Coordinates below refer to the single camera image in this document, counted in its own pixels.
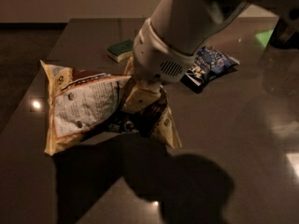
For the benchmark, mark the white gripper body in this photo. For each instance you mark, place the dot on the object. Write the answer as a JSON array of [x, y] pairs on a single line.
[[154, 57]]

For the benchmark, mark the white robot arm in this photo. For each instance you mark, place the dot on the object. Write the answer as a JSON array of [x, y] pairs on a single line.
[[185, 25]]

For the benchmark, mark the green and yellow sponge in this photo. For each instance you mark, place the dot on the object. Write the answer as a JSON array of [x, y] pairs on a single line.
[[120, 51]]

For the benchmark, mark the blue chip bag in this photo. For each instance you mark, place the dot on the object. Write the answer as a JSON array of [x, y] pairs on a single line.
[[209, 64]]

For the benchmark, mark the brown and cream chip bag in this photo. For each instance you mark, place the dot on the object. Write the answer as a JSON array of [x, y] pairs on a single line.
[[83, 104]]

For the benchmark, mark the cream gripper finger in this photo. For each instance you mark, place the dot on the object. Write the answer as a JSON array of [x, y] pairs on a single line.
[[139, 94]]

